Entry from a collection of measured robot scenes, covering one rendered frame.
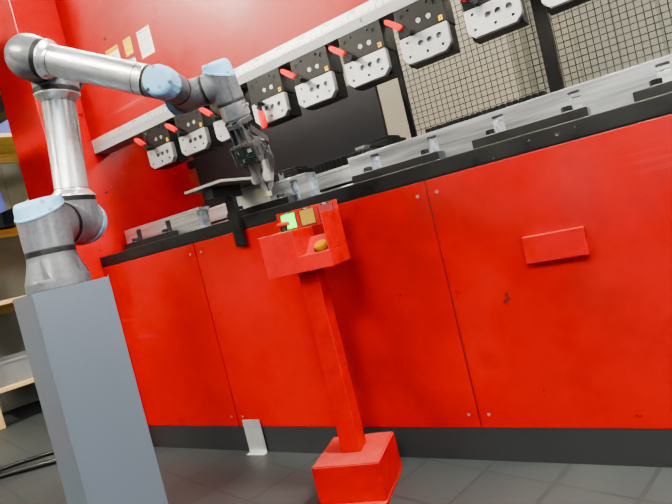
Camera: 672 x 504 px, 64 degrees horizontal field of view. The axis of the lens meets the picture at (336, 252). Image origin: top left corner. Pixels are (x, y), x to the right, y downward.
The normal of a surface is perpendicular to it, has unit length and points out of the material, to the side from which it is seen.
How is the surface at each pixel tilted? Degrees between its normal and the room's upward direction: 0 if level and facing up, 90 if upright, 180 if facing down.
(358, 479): 90
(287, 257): 90
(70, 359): 90
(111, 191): 90
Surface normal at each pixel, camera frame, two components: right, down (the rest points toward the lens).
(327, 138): -0.53, 0.17
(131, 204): 0.82, -0.18
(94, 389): 0.68, -0.13
